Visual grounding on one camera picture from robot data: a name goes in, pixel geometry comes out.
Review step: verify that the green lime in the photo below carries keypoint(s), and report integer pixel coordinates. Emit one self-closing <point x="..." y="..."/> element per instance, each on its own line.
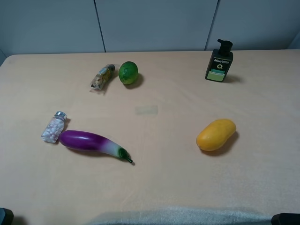
<point x="128" y="73"/>

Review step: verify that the yellow mango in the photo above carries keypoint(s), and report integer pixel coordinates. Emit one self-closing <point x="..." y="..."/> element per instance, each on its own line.
<point x="215" y="135"/>

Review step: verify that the purple eggplant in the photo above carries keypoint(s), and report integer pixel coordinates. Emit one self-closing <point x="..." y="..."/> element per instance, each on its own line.
<point x="86" y="141"/>

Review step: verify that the clear snack packet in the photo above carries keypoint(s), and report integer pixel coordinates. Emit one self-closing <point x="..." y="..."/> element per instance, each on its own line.
<point x="103" y="78"/>

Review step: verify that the black object bottom left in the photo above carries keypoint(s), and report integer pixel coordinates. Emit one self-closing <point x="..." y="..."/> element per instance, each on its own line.
<point x="6" y="216"/>

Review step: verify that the black object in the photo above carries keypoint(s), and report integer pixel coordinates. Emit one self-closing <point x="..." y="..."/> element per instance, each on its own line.
<point x="286" y="219"/>
<point x="6" y="216"/>

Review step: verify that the black object bottom right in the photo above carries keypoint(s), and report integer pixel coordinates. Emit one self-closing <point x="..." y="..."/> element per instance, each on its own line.
<point x="286" y="219"/>

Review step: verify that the clear pill bottle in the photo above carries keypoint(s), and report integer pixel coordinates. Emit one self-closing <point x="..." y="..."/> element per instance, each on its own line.
<point x="54" y="128"/>

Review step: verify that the dark green pump bottle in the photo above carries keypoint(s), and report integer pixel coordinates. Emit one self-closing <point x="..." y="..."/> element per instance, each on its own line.
<point x="220" y="62"/>

